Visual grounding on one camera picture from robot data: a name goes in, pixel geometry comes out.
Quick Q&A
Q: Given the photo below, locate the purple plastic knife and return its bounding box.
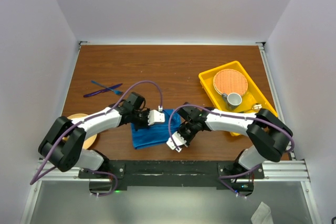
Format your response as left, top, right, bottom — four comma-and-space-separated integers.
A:
83, 83, 123, 98

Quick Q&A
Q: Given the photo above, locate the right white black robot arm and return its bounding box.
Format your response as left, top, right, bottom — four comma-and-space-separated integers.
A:
167, 103, 295, 179

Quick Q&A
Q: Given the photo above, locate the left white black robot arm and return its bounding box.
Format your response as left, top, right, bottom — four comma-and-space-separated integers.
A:
38, 92, 150, 178

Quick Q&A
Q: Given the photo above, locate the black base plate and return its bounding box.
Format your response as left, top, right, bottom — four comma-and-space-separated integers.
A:
78, 160, 265, 195

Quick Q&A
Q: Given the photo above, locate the tan round plate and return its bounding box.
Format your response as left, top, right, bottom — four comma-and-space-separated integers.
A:
67, 113, 97, 150

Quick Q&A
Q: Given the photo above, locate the yellow plastic tray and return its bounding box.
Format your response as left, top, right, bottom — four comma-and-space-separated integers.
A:
198, 60, 278, 137

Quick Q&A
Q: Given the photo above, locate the orange woven coaster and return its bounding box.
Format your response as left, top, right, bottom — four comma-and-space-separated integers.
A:
213, 69, 248, 96

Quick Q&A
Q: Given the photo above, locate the aluminium rail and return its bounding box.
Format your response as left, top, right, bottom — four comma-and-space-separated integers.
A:
256, 41, 297, 160
39, 161, 310, 182

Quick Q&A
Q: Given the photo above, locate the aluminium front rail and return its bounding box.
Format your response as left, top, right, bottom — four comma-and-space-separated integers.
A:
39, 161, 310, 182

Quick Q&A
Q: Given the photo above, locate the grey cup in tray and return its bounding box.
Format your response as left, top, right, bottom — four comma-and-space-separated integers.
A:
222, 92, 242, 111

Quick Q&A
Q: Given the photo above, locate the aluminium right rail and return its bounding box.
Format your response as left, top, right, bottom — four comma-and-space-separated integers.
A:
256, 41, 297, 160

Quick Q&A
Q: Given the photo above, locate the gold spoon in tray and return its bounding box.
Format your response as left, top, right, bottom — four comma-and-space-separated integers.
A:
239, 103, 263, 113

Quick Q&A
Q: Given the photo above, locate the blue cloth napkin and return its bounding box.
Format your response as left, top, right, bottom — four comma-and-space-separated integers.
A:
131, 109, 173, 150

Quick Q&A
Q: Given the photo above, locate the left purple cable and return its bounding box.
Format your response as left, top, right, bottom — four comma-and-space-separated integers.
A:
29, 80, 164, 200

